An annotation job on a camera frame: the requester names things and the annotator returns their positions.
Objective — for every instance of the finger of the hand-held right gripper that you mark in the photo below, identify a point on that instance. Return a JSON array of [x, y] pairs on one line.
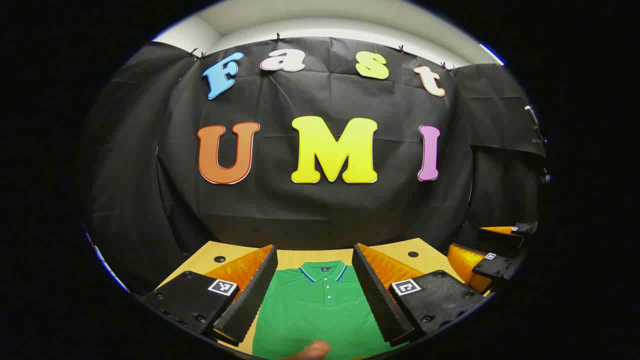
[[500, 239], [500, 267]]

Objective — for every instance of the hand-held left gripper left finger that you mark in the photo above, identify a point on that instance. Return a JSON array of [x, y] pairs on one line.
[[252, 300]]

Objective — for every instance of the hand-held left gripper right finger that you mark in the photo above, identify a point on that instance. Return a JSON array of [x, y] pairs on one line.
[[377, 300]]

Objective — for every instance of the green T-shirt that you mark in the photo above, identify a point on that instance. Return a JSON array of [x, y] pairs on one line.
[[310, 315]]

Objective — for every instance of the black backdrop cloth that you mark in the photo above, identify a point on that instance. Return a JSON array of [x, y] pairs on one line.
[[325, 210]]

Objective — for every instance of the metal stand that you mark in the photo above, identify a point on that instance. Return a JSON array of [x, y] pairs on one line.
[[534, 120]]

